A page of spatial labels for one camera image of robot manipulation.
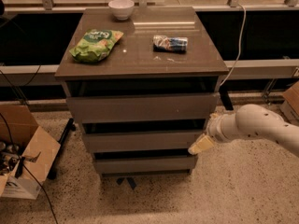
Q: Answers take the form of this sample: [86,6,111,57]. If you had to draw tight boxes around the cardboard box on right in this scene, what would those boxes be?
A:
[280,81,299,126]

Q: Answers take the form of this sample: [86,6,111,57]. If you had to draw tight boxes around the cardboard box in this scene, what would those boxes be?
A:
[280,81,299,126]
[0,105,60,200]

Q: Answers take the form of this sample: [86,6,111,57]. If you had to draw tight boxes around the white cable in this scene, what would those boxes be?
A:
[219,4,247,88]

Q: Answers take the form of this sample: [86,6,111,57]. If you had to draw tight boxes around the black stand leg left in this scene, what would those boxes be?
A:
[48,118,76,180]

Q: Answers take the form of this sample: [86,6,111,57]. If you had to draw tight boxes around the crumpled blue silver packet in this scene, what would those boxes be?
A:
[152,35,188,52]

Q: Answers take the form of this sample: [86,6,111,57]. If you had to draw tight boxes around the cardboard box on left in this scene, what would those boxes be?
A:
[0,105,60,200]

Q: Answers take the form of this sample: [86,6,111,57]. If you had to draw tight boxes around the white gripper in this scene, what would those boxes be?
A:
[188,113,238,155]

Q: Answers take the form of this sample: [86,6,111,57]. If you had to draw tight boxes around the grey drawer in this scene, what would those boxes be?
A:
[66,93,219,123]
[82,130,203,153]
[93,156,197,174]

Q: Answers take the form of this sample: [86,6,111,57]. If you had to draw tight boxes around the black stand leg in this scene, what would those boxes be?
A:
[219,86,234,111]
[48,118,76,180]

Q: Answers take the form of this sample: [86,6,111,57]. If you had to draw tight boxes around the grey drawer cabinet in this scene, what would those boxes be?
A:
[55,7,228,162]

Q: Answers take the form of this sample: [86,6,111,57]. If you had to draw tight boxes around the grey top drawer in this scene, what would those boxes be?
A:
[66,93,219,123]

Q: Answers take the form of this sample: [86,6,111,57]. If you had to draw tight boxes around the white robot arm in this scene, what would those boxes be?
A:
[188,104,299,157]

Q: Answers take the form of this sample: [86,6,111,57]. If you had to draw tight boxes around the black stand leg right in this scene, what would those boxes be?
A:
[219,86,234,111]

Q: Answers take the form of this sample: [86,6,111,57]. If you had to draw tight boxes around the grey bottom drawer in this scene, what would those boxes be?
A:
[93,156,197,174]

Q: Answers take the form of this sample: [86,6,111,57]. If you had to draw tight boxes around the metal parts in box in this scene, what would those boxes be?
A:
[0,141,21,175]

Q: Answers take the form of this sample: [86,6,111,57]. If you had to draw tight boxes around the white bowl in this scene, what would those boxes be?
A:
[108,0,135,21]

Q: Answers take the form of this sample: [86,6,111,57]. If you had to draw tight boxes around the green snack bag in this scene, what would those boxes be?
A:
[69,29,123,63]

